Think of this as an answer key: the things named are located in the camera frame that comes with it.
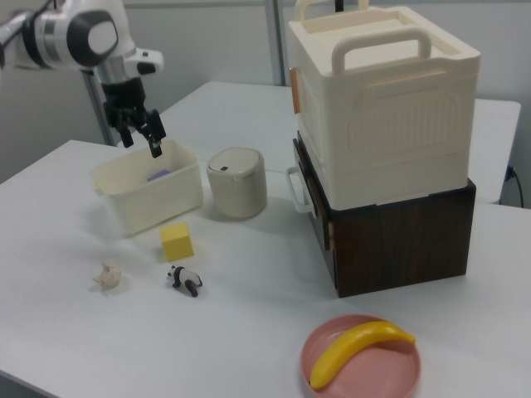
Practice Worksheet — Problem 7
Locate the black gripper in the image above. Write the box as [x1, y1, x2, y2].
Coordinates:
[100, 77, 168, 159]

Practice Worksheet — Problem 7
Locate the cream plastic basket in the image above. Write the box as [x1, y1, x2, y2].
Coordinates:
[90, 138, 205, 239]

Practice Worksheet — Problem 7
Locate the purple cube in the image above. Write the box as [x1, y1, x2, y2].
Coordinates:
[146, 167, 173, 184]

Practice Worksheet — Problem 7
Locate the cream lidded trash can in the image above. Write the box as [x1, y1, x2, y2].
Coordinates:
[205, 147, 268, 221]

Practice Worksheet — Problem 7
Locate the yellow cube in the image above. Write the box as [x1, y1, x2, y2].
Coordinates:
[159, 221, 196, 263]

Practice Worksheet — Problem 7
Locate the crumpled white paper lump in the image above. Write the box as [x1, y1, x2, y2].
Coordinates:
[91, 258, 124, 292]

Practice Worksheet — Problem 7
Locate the toy panda figure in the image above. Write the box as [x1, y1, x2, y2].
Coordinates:
[166, 265, 204, 299]

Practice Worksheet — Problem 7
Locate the copper latch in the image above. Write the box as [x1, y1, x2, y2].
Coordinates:
[290, 65, 301, 115]

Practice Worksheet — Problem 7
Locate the cream plastic storage box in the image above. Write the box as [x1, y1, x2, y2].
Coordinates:
[287, 0, 482, 210]

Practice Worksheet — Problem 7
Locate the dark brown wooden cabinet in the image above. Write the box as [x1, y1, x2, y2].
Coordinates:
[291, 131, 477, 300]

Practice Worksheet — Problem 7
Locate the yellow banana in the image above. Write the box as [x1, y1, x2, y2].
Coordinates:
[309, 319, 417, 391]

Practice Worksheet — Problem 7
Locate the pink plate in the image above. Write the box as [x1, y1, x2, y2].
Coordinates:
[300, 314, 422, 398]

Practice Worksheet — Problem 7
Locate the white drawer handle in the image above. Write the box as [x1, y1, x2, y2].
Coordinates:
[285, 166, 317, 214]

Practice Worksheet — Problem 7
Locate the black power cable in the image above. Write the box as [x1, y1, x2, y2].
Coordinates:
[504, 164, 525, 206]

